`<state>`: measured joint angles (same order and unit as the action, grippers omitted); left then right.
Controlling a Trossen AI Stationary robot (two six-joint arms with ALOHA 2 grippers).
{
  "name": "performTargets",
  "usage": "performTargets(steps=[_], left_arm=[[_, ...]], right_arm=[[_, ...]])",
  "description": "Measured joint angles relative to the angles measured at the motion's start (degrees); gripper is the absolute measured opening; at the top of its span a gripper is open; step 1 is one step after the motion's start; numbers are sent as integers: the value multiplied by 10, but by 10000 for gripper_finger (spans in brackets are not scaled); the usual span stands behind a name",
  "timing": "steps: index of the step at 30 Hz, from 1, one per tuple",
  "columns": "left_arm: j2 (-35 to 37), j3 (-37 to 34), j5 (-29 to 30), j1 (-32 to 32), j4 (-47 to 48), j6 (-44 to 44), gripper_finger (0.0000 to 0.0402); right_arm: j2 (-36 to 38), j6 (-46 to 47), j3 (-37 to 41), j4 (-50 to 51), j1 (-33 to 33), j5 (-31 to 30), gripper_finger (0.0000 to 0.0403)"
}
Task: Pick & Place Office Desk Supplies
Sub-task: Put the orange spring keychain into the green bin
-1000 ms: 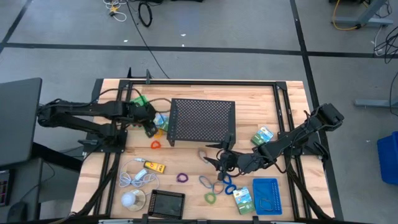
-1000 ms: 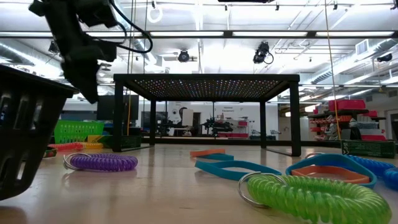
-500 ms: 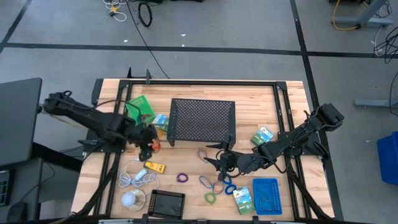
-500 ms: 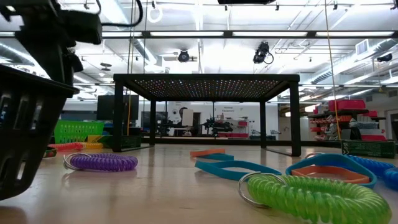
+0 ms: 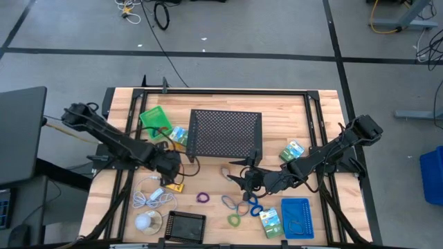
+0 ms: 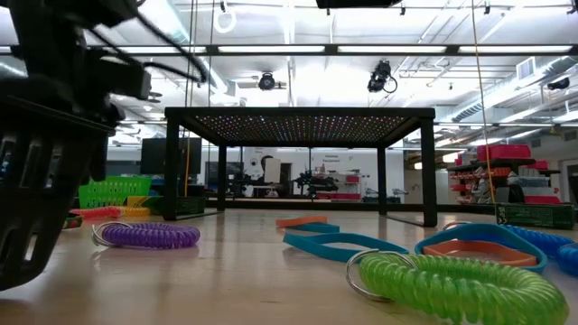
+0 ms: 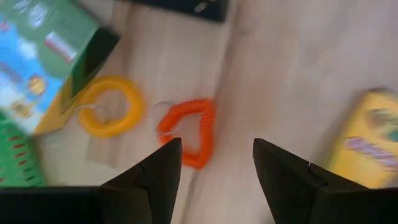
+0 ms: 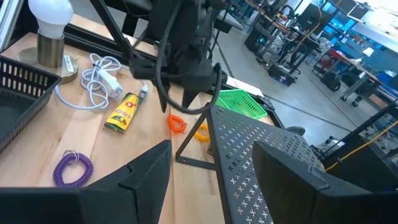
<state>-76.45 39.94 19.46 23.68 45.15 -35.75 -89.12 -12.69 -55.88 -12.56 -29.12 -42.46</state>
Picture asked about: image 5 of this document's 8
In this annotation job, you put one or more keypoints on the black side monitor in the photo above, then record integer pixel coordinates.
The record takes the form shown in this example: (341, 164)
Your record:
(20, 135)

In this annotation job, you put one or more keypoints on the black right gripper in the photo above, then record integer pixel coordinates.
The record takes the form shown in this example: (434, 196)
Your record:
(266, 180)

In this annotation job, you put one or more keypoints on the grey desk leg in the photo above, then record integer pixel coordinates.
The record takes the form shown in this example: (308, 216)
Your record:
(412, 12)

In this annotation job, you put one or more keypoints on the green coil wristband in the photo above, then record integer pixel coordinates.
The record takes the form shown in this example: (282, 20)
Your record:
(229, 220)

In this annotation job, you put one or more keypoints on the green blue crayon box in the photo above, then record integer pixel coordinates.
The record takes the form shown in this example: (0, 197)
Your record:
(291, 150)
(179, 135)
(271, 222)

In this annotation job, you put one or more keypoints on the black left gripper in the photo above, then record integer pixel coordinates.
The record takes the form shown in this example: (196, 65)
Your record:
(167, 162)

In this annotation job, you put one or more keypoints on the black plastic basket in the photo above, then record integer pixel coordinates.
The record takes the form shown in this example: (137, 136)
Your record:
(185, 226)

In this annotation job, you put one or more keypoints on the blue floor bin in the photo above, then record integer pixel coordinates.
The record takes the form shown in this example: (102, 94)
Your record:
(432, 174)

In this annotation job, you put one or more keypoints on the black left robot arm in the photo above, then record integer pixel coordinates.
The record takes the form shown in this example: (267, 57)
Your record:
(114, 141)

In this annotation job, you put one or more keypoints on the black computer mouse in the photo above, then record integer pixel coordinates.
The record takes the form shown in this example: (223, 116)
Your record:
(19, 235)

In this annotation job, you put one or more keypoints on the small yellow crayon box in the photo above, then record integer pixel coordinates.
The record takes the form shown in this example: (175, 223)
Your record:
(176, 187)

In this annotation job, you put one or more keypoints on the green plastic basket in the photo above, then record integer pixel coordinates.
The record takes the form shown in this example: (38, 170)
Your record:
(155, 119)

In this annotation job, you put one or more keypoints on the black perforated metal riser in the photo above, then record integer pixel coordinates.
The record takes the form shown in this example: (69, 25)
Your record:
(225, 133)

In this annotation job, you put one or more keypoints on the blue plastic basket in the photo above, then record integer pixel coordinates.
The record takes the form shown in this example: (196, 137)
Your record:
(304, 211)

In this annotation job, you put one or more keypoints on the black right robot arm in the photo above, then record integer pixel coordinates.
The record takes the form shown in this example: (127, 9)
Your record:
(328, 155)

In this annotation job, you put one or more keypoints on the purple coil wristband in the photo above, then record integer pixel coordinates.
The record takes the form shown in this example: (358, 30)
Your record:
(198, 198)

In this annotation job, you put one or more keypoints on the black metal table frame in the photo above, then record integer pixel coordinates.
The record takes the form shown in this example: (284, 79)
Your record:
(225, 92)

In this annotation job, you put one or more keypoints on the grey desk foot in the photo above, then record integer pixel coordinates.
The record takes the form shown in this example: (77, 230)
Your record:
(418, 115)

